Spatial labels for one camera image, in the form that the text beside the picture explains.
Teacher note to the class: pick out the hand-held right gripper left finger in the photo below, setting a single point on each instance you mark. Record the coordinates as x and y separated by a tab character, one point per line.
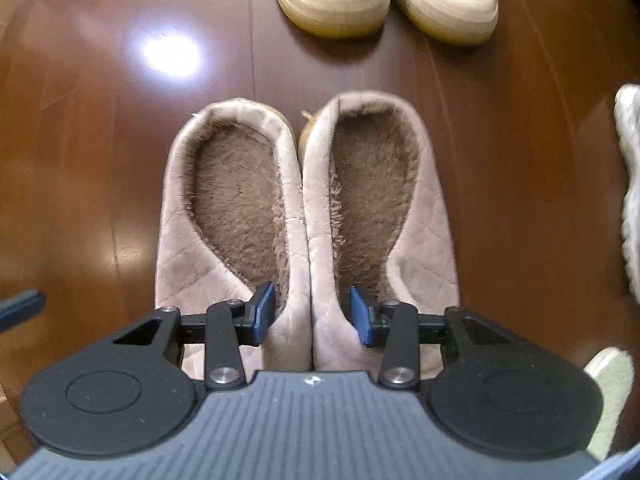
265	312

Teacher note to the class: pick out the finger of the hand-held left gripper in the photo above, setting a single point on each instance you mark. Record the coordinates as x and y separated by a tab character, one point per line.
22	307

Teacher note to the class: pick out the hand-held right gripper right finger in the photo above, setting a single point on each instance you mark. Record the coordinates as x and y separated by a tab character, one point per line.
361	320

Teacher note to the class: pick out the beige quilted slipper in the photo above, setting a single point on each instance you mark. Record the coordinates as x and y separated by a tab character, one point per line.
425	270
225	240

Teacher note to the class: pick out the red grey fleece slipper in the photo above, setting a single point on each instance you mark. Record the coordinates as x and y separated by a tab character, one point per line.
610	395

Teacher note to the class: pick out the white mesh pink-lined sneaker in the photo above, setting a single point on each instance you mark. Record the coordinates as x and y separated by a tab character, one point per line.
631	185

